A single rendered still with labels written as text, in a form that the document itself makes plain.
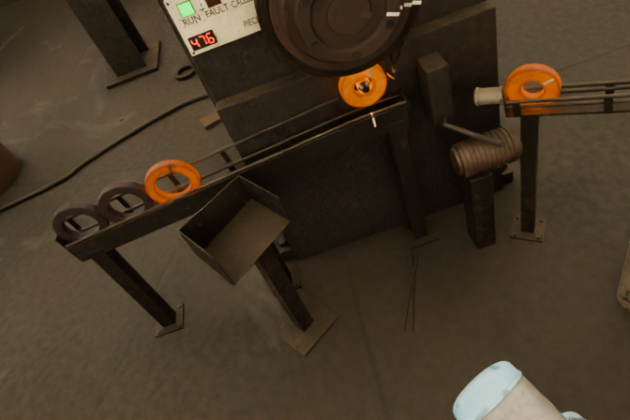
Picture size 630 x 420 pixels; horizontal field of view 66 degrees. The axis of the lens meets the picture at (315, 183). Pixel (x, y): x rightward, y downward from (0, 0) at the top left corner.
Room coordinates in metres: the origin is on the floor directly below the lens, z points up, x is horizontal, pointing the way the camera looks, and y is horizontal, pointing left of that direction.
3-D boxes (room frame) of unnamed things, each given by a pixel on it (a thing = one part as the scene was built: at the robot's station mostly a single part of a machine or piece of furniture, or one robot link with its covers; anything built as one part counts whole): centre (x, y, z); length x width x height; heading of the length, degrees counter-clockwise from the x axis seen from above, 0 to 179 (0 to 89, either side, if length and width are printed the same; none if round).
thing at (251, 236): (1.10, 0.28, 0.36); 0.26 x 0.20 x 0.72; 120
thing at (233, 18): (1.45, 0.06, 1.15); 0.26 x 0.02 x 0.18; 85
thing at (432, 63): (1.31, -0.50, 0.68); 0.11 x 0.08 x 0.24; 175
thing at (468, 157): (1.15, -0.58, 0.27); 0.22 x 0.13 x 0.53; 85
